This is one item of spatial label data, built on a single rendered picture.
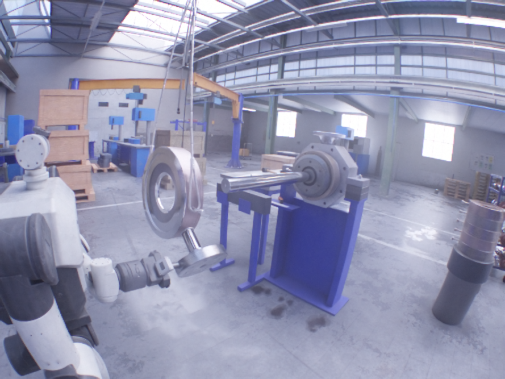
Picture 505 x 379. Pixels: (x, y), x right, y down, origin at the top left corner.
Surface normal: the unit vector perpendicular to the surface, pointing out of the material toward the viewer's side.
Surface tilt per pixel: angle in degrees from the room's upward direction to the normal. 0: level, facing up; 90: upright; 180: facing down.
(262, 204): 90
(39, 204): 42
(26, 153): 90
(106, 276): 81
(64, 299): 101
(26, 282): 90
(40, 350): 90
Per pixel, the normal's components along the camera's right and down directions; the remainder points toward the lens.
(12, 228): 0.36, -0.77
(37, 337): 0.66, 0.22
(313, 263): -0.70, 0.10
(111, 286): 0.77, 0.05
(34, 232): 0.50, -0.57
